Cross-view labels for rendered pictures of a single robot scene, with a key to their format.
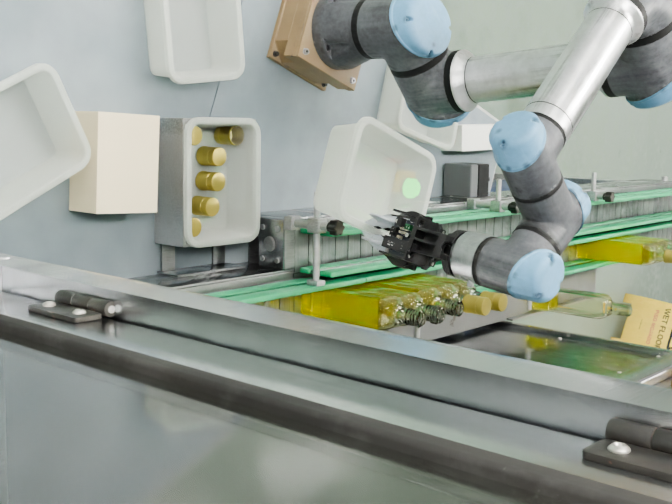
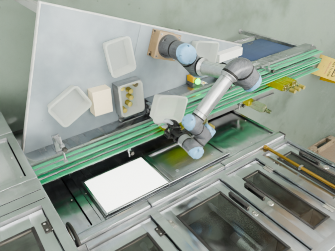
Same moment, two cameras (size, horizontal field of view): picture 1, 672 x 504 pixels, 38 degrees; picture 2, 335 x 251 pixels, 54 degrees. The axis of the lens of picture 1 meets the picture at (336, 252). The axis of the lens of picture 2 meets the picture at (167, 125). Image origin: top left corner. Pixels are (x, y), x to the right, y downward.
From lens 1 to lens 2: 100 cm
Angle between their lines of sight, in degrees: 28
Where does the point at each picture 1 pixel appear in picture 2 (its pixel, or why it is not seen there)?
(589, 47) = (215, 91)
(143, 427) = not seen: outside the picture
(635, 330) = (321, 68)
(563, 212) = (204, 137)
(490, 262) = (184, 147)
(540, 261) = (194, 151)
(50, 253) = (86, 122)
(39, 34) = (75, 73)
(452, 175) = not seen: hidden behind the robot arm
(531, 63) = (216, 71)
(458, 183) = not seen: hidden behind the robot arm
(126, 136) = (101, 96)
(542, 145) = (194, 126)
